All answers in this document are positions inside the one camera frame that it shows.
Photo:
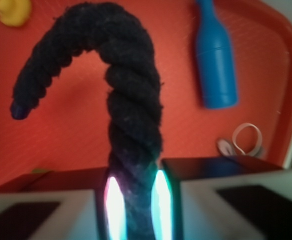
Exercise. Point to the grey plush donkey toy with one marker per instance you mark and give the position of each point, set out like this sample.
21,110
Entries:
246,140

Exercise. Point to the red plastic tray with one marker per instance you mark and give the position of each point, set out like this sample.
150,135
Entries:
68,130

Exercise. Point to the yellow rubber duck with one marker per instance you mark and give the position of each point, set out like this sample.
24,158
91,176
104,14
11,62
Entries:
15,13

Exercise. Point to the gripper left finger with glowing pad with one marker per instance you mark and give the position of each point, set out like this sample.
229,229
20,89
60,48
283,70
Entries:
61,205

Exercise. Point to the blue plastic bottle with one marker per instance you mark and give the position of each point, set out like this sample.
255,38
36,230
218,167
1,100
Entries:
215,60

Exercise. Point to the green rectangular block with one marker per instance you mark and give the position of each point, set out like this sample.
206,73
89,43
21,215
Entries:
40,171

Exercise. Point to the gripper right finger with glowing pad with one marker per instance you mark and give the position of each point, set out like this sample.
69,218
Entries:
222,198

